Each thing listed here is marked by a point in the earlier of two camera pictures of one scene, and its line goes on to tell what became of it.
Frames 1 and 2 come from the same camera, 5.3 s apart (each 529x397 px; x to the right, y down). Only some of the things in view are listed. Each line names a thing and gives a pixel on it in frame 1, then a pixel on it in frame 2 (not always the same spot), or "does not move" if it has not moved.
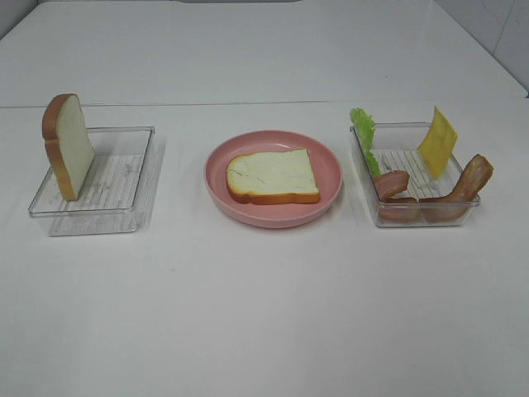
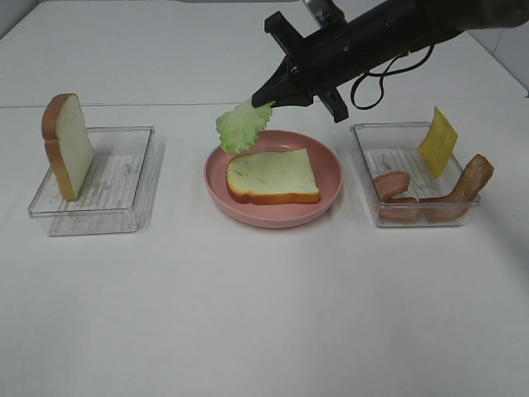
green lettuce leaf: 365,126 -> 239,127
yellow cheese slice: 438,145 does not move
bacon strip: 455,206 does not move
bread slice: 273,178 does not move
